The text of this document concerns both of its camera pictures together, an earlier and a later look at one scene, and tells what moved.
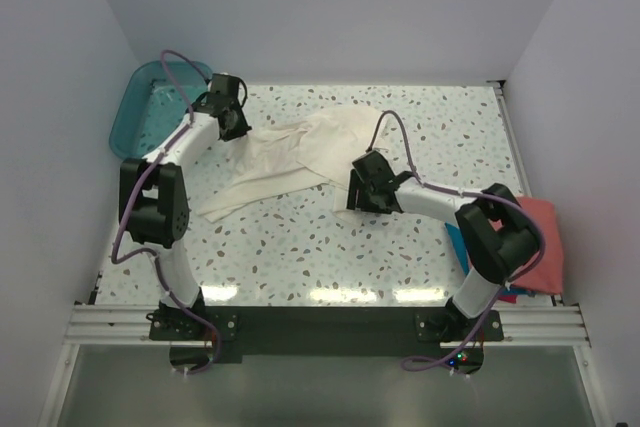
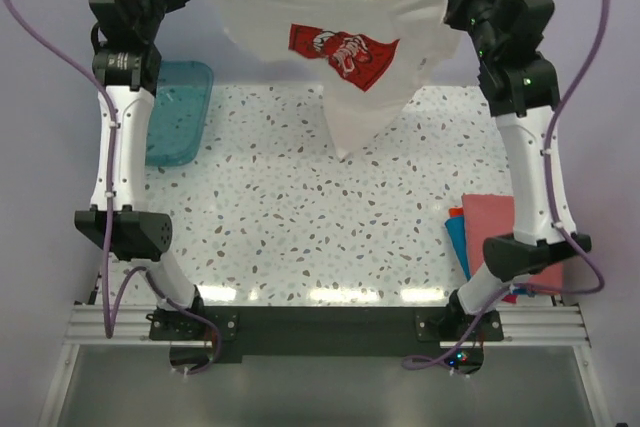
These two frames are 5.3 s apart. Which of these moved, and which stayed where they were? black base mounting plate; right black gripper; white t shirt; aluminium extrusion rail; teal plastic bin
Moved: white t shirt; right black gripper
Stayed: aluminium extrusion rail; black base mounting plate; teal plastic bin
